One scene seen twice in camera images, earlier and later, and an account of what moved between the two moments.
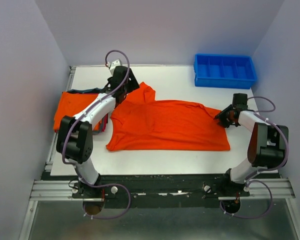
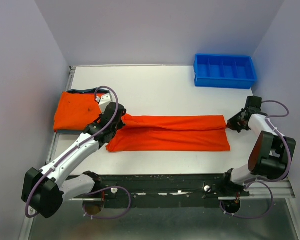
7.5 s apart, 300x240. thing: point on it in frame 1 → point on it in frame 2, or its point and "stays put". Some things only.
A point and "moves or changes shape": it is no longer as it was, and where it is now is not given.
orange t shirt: x=139 y=123 moves or changes shape
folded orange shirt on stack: x=70 y=103 stays put
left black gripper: x=132 y=83 → x=121 y=124
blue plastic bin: x=224 y=71 stays put
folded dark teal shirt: x=93 y=90 stays put
